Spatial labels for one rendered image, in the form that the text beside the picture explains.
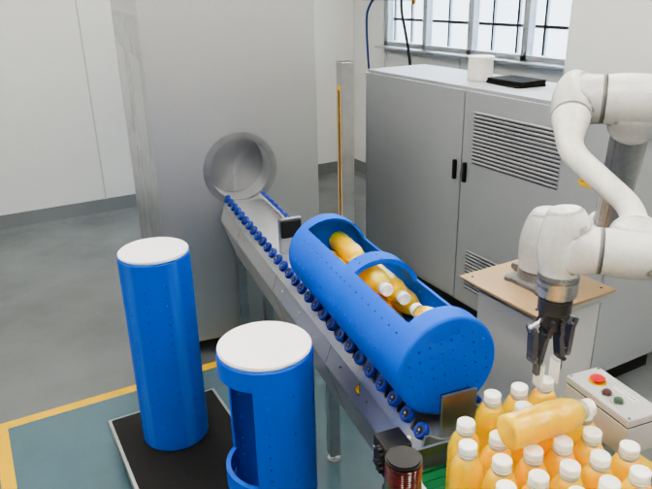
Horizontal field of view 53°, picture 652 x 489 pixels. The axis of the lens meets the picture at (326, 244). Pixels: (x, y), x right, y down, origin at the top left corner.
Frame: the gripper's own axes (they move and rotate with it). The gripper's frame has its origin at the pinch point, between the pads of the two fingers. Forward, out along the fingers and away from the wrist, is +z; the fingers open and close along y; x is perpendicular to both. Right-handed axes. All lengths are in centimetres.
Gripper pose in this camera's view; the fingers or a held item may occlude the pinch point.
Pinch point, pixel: (546, 372)
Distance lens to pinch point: 165.6
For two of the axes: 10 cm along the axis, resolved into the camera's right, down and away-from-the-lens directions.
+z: 0.2, 9.3, 3.7
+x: 3.7, 3.4, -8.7
